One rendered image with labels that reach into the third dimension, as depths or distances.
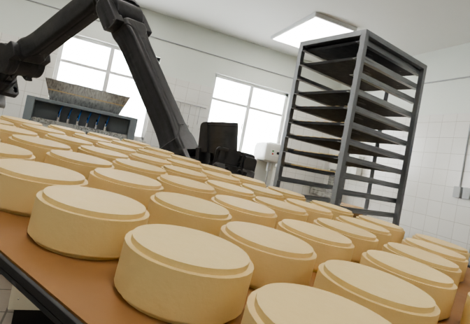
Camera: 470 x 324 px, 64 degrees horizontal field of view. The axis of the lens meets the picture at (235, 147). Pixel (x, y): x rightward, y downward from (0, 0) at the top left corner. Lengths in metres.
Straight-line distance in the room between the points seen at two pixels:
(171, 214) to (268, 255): 0.06
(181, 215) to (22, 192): 0.08
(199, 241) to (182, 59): 6.00
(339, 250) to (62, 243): 0.15
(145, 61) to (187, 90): 5.28
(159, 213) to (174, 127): 0.54
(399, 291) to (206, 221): 0.10
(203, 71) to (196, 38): 0.53
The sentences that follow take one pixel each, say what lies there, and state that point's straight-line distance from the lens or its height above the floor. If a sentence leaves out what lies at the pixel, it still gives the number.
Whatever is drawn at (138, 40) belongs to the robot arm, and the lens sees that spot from 0.84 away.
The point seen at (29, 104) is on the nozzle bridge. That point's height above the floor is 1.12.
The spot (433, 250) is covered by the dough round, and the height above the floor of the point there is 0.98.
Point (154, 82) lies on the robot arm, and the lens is 0.79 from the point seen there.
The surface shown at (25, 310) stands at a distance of 2.34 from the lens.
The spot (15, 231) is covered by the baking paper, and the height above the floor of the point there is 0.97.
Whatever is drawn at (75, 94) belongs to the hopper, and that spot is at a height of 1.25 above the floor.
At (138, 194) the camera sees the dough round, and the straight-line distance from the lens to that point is 0.25.
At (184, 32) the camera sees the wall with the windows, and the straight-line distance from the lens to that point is 6.23.
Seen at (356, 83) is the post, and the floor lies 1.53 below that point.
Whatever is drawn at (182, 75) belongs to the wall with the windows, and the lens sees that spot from 6.09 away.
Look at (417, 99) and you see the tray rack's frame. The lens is 2.60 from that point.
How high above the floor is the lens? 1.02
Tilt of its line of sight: 2 degrees up
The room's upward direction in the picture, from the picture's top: 11 degrees clockwise
